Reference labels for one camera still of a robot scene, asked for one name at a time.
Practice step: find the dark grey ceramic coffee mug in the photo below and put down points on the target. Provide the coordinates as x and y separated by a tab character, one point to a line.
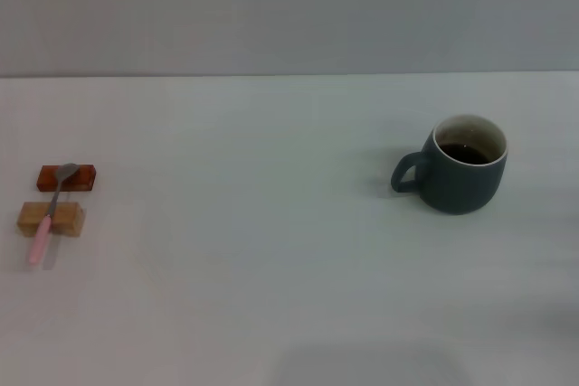
457	187

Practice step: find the reddish brown wooden block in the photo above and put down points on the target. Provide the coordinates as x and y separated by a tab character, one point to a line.
83	178

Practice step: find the light tan wooden block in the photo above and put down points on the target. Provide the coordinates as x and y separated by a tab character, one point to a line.
68	219

